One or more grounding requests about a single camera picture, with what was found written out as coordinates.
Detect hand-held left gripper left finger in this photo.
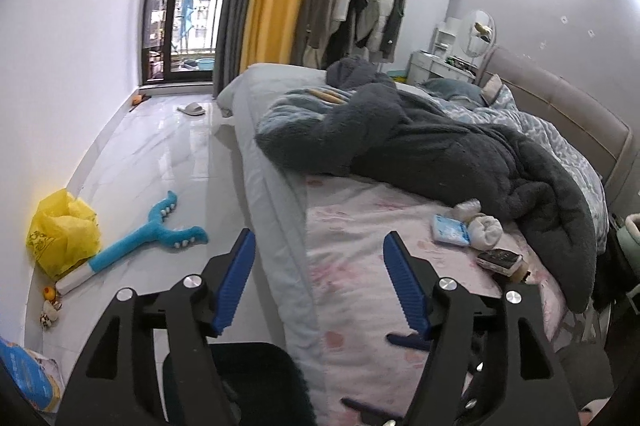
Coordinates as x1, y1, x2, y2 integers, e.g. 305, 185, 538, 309
54, 227, 257, 426

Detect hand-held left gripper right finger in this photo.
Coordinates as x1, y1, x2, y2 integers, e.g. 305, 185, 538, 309
382, 231, 583, 426

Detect blue cartoon tissue packet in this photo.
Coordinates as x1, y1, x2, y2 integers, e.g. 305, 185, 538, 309
432, 213, 473, 248

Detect dark round waste bin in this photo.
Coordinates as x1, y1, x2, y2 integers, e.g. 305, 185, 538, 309
162, 343, 316, 426

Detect dark flat box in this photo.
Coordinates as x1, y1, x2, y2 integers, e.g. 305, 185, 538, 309
476, 249, 523, 277

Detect bed with grey mattress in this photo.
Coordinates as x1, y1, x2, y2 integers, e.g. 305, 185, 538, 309
216, 46, 633, 426

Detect blue forked plush toy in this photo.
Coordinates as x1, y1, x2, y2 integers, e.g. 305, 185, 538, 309
55, 190, 208, 294

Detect dark grey fleece blanket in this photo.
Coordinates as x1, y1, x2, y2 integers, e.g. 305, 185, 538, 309
255, 56, 598, 313

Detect yellow plastic bag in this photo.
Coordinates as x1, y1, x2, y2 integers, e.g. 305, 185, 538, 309
26, 189, 102, 279

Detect wooden stick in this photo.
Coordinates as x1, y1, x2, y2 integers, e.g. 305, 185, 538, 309
306, 89, 353, 104

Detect blue white patterned duvet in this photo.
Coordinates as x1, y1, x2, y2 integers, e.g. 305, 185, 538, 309
440, 81, 608, 227

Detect beige pillow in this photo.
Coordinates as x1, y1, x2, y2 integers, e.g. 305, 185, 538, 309
480, 74, 503, 104

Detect white dresser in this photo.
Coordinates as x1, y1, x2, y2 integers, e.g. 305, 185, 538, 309
406, 21, 478, 84

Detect blue printed plastic bag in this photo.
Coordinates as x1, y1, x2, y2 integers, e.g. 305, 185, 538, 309
0, 336, 63, 414

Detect beige padded headboard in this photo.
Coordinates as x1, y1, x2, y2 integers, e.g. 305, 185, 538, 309
477, 46, 633, 207

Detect dark grey hanging trousers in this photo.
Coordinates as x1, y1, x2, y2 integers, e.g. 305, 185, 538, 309
382, 0, 408, 62

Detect white standing fan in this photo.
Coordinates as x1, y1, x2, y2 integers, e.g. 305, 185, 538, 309
457, 10, 496, 82

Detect grey curtain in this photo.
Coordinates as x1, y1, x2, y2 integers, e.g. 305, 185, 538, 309
214, 0, 271, 97

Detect white hanging jacket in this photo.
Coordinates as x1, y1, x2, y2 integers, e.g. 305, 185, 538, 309
356, 0, 397, 53

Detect grey hanging coat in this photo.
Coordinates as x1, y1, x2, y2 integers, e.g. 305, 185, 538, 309
300, 0, 353, 67

